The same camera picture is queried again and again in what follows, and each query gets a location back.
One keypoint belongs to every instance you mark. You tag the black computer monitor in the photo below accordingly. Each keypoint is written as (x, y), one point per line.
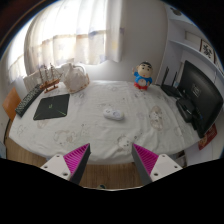
(200, 102)

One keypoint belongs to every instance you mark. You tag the black wifi router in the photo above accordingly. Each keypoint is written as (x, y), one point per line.
(170, 90)

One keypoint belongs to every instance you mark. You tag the white sheer curtain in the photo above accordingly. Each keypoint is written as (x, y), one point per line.
(75, 31)

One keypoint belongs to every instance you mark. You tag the framed calligraphy picture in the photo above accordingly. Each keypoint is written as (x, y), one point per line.
(207, 50)

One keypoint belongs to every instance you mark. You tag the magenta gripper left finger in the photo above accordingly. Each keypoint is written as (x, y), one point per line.
(70, 166)

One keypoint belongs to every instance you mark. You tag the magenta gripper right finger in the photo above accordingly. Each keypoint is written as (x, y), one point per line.
(152, 167)

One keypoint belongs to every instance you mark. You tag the black keyboard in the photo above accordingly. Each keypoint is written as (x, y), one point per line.
(28, 100)

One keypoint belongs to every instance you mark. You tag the white teapot shaped bag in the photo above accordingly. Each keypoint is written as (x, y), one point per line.
(74, 78)

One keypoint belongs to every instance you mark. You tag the red booklet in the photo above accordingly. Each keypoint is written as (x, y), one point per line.
(209, 136)

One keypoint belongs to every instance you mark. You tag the white wall shelf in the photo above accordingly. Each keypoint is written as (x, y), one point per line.
(183, 43)

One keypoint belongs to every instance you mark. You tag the cartoon boy figurine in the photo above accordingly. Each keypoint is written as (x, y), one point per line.
(143, 75)

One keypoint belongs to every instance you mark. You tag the orange wooden chair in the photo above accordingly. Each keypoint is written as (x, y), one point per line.
(10, 103)

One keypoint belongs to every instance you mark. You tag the white patterned tablecloth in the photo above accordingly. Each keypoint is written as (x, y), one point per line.
(151, 120)

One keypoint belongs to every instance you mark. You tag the wooden model sailing ship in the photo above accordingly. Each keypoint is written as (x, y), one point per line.
(50, 78)

